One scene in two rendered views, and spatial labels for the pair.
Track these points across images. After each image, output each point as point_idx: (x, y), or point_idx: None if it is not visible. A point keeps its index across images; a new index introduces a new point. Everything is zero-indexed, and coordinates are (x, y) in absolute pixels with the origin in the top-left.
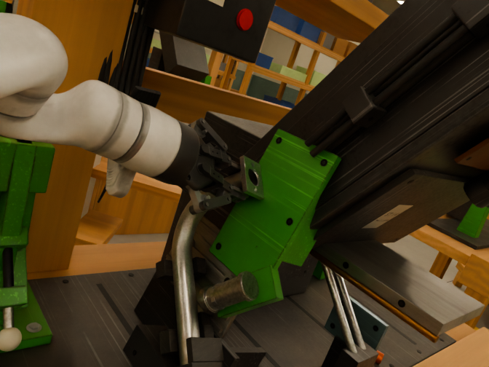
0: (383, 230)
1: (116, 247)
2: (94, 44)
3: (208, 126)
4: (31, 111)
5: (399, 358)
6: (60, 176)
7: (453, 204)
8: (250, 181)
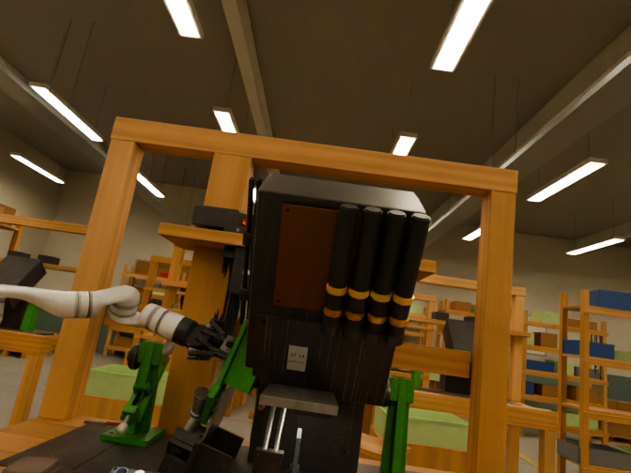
0: (322, 377)
1: (243, 441)
2: (209, 307)
3: (215, 323)
4: (124, 312)
5: None
6: (194, 376)
7: (369, 353)
8: (225, 345)
